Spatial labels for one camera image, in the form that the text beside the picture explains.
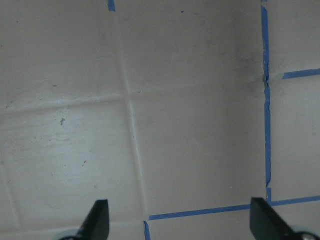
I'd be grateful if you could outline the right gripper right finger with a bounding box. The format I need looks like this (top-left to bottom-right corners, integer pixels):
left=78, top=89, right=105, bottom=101
left=249, top=197, right=320, bottom=240

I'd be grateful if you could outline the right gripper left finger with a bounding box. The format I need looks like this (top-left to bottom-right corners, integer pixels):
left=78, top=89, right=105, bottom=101
left=73, top=199, right=110, bottom=240

